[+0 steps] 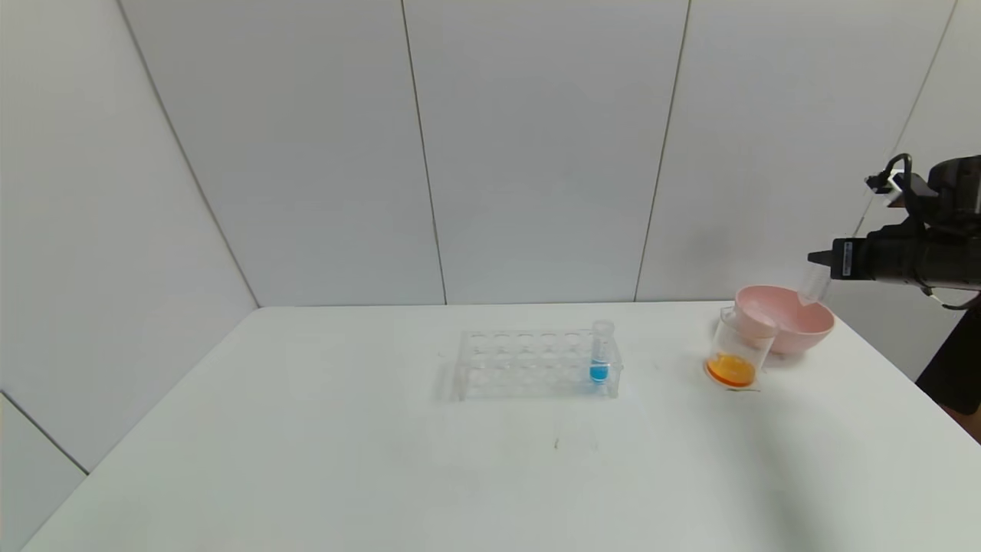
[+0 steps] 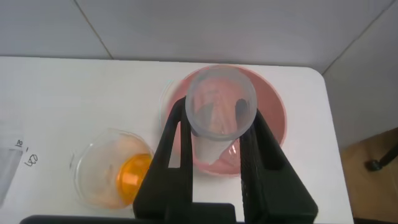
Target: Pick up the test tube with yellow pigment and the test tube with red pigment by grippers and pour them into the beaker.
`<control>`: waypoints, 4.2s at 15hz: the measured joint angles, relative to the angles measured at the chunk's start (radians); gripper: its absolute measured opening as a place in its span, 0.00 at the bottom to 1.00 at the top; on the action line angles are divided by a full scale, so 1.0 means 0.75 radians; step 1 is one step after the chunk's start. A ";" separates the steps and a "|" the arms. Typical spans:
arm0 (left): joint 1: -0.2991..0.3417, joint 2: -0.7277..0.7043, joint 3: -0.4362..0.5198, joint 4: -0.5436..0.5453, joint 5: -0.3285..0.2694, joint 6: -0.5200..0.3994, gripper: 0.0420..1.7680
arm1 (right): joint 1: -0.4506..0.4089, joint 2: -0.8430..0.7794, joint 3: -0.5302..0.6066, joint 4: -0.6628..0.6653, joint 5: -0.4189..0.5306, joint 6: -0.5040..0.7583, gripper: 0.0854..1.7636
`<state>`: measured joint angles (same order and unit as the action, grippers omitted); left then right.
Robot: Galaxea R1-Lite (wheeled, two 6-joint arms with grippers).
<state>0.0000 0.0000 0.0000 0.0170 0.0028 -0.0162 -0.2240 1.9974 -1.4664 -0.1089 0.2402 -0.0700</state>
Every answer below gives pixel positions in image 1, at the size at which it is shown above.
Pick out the dark furniture beside table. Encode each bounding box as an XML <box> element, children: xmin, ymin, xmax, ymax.
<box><xmin>914</xmin><ymin>307</ymin><xmax>981</xmax><ymax>419</ymax></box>

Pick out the yellow pigment test tube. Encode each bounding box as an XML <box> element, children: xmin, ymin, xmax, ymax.
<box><xmin>797</xmin><ymin>264</ymin><xmax>833</xmax><ymax>307</ymax></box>

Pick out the pink bowl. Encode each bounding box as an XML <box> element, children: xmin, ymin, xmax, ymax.
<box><xmin>733</xmin><ymin>286</ymin><xmax>835</xmax><ymax>357</ymax></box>

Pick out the black camera cable loop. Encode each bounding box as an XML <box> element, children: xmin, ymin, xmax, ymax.
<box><xmin>883</xmin><ymin>153</ymin><xmax>915</xmax><ymax>192</ymax></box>

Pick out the clear glass beaker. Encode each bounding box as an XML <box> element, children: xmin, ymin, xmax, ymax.
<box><xmin>704</xmin><ymin>307</ymin><xmax>777</xmax><ymax>393</ymax></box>

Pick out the blue pigment test tube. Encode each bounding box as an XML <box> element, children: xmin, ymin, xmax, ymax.
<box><xmin>588</xmin><ymin>320</ymin><xmax>615</xmax><ymax>385</ymax></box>

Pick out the clear acrylic test tube rack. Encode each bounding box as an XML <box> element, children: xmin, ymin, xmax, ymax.
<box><xmin>452</xmin><ymin>328</ymin><xmax>623</xmax><ymax>402</ymax></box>

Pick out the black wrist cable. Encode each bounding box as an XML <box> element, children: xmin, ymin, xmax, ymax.
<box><xmin>927</xmin><ymin>285</ymin><xmax>981</xmax><ymax>312</ymax></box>

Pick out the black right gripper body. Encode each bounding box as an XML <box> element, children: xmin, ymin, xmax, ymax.
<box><xmin>830</xmin><ymin>229</ymin><xmax>924</xmax><ymax>285</ymax></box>

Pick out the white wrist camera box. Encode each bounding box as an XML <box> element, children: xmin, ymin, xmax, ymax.
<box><xmin>866</xmin><ymin>172</ymin><xmax>914</xmax><ymax>209</ymax></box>

